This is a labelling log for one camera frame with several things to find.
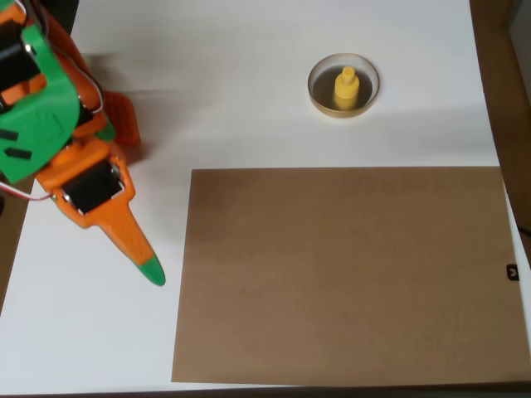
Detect small yellow plastic piece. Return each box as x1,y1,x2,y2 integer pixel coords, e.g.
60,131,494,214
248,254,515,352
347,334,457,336
334,66,359,111

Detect brown cardboard mat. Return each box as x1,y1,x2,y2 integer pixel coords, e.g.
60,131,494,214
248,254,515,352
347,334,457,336
170,166,531,385

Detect white red servo cable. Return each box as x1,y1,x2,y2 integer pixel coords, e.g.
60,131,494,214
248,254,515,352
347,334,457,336
0,7,105,204

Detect round bowl with gold rim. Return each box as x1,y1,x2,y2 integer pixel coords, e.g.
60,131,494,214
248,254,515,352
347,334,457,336
307,52,381,119

